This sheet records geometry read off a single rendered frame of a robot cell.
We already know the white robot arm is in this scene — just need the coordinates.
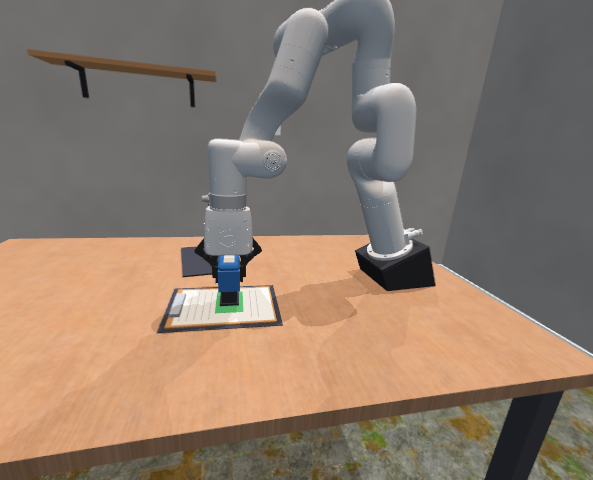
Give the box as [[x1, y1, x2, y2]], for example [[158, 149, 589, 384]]
[[202, 0, 423, 261]]

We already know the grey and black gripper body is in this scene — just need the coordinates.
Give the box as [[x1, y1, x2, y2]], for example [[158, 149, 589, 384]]
[[204, 206, 253, 256]]

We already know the blue self-inking stamp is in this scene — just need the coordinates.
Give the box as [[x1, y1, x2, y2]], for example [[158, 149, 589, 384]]
[[218, 255, 240, 306]]

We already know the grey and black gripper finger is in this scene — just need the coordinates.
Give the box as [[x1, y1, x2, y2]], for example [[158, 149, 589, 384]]
[[240, 238, 262, 282], [195, 238, 218, 283]]

